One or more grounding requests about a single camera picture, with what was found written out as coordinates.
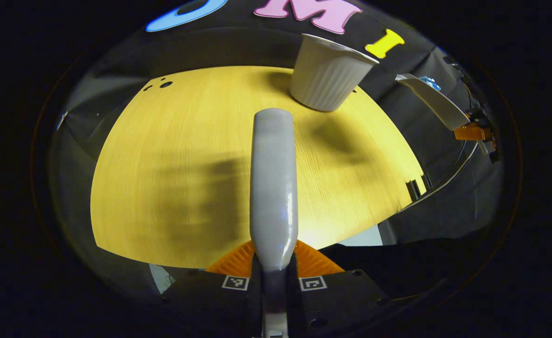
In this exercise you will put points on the small grey broom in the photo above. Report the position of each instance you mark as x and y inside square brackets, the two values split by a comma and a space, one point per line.
[274, 188]

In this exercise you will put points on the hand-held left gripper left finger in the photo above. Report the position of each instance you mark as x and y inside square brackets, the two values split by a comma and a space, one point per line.
[210, 300]

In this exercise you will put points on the black backdrop cloth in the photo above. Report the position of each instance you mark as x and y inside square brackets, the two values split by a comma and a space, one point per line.
[238, 47]

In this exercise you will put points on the white cloth clip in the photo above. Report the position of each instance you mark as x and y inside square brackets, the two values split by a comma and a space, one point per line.
[61, 119]

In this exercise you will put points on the grey dustpan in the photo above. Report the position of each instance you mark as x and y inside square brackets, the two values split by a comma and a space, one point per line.
[440, 103]

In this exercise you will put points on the white ribbed garbage bin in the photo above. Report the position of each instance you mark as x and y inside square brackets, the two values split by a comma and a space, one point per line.
[327, 80]

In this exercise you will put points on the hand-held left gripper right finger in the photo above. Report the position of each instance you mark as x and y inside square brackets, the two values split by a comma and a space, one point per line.
[341, 300]

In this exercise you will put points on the blue paper trash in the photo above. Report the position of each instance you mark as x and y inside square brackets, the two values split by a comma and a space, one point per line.
[430, 83]

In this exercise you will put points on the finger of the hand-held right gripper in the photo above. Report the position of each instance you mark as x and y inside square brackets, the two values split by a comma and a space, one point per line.
[471, 133]

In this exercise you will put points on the wooden desktop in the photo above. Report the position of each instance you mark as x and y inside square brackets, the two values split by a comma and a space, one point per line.
[172, 164]

